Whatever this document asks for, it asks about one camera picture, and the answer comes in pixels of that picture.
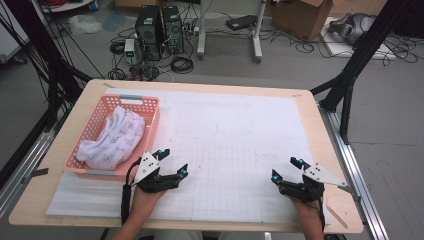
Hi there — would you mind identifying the clear plastic bag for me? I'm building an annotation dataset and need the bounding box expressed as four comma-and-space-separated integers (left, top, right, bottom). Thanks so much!
68, 13, 104, 36

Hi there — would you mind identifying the pale lilac towel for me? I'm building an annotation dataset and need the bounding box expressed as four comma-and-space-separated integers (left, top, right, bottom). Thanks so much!
75, 105, 147, 171

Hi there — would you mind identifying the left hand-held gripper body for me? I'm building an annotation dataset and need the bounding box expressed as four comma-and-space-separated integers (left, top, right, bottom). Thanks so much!
133, 151, 179, 194

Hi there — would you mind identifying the white board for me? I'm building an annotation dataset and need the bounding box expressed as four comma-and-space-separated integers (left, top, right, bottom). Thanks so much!
319, 16, 398, 61

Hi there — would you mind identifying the black metal frame post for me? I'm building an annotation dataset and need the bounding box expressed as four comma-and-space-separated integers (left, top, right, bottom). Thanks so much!
309, 0, 414, 146
0, 0, 93, 131

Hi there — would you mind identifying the aluminium rail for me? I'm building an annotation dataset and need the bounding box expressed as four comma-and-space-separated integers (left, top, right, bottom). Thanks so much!
0, 109, 73, 218
318, 104, 389, 240

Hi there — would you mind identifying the thin wooden stick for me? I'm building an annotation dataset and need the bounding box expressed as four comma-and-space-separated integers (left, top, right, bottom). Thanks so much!
324, 203, 349, 230

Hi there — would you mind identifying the white stand leg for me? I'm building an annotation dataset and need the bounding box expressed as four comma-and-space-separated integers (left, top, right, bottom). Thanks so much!
196, 0, 207, 61
252, 0, 268, 64

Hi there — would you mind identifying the small white box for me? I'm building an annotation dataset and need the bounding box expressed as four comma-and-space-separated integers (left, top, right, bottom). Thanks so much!
123, 38, 136, 58

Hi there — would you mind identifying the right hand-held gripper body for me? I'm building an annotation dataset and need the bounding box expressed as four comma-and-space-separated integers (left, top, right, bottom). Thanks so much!
279, 163, 348, 204

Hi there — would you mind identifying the black computer tower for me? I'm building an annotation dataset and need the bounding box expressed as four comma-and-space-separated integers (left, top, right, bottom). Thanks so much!
161, 5, 185, 54
134, 4, 164, 61

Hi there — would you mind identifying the white grid mat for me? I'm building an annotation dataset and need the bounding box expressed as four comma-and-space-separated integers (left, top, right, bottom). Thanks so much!
45, 87, 331, 225

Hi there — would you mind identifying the grey metal bracket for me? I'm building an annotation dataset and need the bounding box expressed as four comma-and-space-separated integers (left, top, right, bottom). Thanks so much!
337, 181, 362, 203
21, 167, 50, 184

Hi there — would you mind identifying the white cabinet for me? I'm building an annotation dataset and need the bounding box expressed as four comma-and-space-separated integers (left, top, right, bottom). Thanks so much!
0, 0, 31, 64

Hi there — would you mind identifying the black flat device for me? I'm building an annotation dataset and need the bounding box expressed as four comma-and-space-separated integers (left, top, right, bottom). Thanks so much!
225, 14, 258, 31

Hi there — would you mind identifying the white round table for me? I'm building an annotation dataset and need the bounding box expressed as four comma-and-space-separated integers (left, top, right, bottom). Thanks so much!
39, 0, 96, 14

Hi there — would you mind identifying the teal sheet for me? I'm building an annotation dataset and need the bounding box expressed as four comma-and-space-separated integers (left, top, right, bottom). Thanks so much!
101, 11, 129, 33

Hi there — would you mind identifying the pink plastic basket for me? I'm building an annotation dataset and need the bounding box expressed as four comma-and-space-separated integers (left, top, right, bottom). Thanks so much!
63, 94, 161, 183

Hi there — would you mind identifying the person's right hand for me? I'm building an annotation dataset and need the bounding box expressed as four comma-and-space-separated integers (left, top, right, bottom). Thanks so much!
291, 197, 325, 227

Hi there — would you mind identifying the grey black device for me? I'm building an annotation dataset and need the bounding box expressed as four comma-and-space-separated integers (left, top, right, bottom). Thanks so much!
328, 12, 376, 46

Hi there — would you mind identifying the brown cardboard box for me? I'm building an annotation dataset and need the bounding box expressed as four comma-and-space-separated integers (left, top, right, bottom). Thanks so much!
271, 0, 334, 43

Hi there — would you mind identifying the person's left hand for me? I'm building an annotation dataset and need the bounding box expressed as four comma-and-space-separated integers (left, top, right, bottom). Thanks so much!
129, 185, 168, 218

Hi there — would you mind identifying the coiled black cable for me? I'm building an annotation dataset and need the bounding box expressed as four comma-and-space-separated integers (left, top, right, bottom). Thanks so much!
170, 56, 195, 75

